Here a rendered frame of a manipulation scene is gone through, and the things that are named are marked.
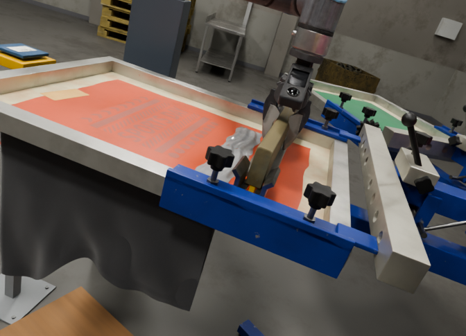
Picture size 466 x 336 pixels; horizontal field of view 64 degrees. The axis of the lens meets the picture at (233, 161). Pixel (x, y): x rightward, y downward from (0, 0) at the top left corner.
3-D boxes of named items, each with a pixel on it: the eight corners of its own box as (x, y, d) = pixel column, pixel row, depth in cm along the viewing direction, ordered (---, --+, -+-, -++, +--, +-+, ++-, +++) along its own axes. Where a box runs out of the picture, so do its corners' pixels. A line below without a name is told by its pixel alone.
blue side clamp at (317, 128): (242, 123, 110) (248, 101, 107) (245, 119, 115) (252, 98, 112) (339, 158, 106) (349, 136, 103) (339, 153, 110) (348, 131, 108)
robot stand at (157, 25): (107, 232, 193) (147, -13, 144) (141, 241, 194) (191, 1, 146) (93, 254, 176) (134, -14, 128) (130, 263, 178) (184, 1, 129)
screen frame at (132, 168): (-76, 101, 67) (-77, 81, 66) (107, 67, 120) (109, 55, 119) (342, 270, 56) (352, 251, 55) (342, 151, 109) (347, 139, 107)
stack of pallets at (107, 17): (186, 51, 726) (198, -4, 685) (177, 59, 637) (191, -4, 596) (114, 30, 716) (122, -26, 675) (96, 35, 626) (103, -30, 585)
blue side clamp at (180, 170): (158, 206, 60) (166, 169, 57) (170, 193, 64) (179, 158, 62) (336, 279, 56) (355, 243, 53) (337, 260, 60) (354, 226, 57)
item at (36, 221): (1, 276, 89) (4, 113, 72) (13, 267, 93) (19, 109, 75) (173, 357, 82) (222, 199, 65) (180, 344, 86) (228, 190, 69)
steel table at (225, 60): (235, 65, 734) (247, 21, 699) (231, 82, 584) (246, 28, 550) (204, 56, 729) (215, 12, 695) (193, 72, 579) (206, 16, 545)
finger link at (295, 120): (298, 145, 87) (305, 107, 84) (295, 154, 82) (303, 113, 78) (285, 143, 88) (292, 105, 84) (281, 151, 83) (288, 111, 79)
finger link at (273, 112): (269, 137, 89) (288, 104, 85) (264, 145, 83) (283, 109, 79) (258, 131, 89) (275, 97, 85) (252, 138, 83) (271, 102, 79)
